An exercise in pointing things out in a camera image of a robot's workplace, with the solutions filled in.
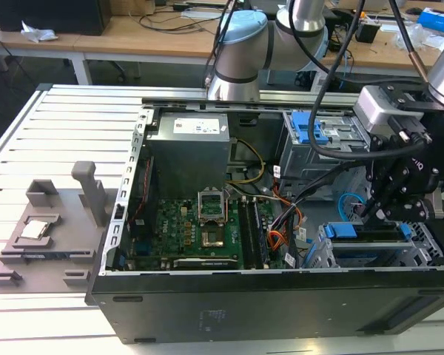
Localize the blue cardboard box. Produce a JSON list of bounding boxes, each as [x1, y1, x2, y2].
[[417, 7, 444, 31]]

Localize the black PC case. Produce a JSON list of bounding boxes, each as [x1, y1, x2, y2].
[[84, 96, 444, 345]]

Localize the blue drive latch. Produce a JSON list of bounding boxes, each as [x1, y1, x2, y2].
[[291, 110, 333, 146]]

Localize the orange and red wires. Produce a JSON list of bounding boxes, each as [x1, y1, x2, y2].
[[267, 206, 305, 257]]

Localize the black case fan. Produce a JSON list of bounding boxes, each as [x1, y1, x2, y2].
[[128, 155, 159, 237]]

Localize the crumpled white paper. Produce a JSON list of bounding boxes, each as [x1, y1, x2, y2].
[[20, 20, 59, 42]]

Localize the small black container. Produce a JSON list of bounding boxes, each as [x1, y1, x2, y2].
[[354, 20, 383, 44]]

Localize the black computer box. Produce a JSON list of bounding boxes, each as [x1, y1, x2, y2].
[[0, 0, 111, 37]]

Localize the CPU socket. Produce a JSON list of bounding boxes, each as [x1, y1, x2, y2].
[[201, 227, 227, 249]]

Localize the grey parts rack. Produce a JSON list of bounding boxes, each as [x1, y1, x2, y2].
[[0, 160, 118, 296]]

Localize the black cable with copper end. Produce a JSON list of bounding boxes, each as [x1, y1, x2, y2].
[[387, 0, 431, 81]]

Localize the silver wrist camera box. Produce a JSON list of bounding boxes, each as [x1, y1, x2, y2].
[[354, 84, 427, 133]]

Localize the metal disk bay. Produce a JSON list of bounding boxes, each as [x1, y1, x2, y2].
[[302, 220, 444, 270]]

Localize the black wire bundle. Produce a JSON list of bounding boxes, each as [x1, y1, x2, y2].
[[269, 162, 369, 232]]

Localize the wooden desk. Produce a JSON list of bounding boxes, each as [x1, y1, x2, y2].
[[0, 0, 444, 87]]

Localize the silver drive cage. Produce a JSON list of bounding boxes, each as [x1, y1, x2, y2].
[[276, 109, 371, 180]]

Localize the black graphics card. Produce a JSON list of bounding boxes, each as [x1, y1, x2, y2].
[[172, 257, 241, 271]]

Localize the hard disk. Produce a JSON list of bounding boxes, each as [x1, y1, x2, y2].
[[323, 220, 411, 243]]

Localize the grey power supply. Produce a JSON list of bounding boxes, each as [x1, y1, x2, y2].
[[147, 112, 232, 186]]

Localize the green motherboard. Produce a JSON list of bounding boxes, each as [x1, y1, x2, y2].
[[127, 194, 279, 271]]

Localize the silver CPU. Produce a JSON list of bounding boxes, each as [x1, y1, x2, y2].
[[19, 220, 52, 240]]

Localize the yellow power wires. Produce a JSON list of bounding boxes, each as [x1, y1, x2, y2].
[[227, 138, 266, 186]]

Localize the thick black cable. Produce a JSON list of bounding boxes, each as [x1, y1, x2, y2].
[[309, 0, 379, 164]]

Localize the blue disk data wire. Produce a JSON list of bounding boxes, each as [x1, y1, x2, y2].
[[337, 192, 366, 223]]

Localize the metal socket cover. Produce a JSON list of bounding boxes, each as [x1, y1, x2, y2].
[[197, 189, 229, 224]]

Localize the black RAM slot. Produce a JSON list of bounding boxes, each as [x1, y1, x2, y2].
[[252, 195, 272, 271], [238, 195, 255, 271]]

